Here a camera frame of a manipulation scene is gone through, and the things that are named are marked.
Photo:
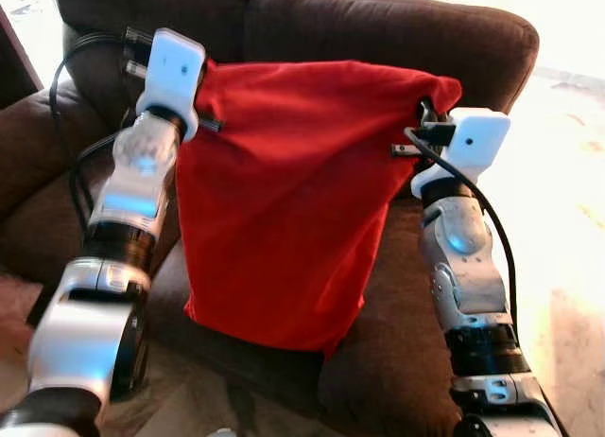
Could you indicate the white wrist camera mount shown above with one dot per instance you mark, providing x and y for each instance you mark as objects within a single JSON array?
[
  {"x": 477, "y": 139},
  {"x": 175, "y": 73}
]

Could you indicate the dark wooden door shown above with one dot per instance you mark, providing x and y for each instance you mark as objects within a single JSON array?
[{"x": 14, "y": 59}]

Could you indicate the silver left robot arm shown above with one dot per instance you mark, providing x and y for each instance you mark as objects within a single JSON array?
[{"x": 132, "y": 182}]

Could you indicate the brown two-seat sofa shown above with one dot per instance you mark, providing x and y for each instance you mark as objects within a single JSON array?
[{"x": 378, "y": 30}]

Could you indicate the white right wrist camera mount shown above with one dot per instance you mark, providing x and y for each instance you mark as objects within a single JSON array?
[{"x": 477, "y": 139}]

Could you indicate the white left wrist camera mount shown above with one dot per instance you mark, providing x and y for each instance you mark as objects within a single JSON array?
[{"x": 175, "y": 73}]

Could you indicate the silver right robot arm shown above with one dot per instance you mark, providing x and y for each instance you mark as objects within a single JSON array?
[{"x": 463, "y": 257}]

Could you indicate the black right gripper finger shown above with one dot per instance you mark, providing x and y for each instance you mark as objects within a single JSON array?
[{"x": 427, "y": 111}]

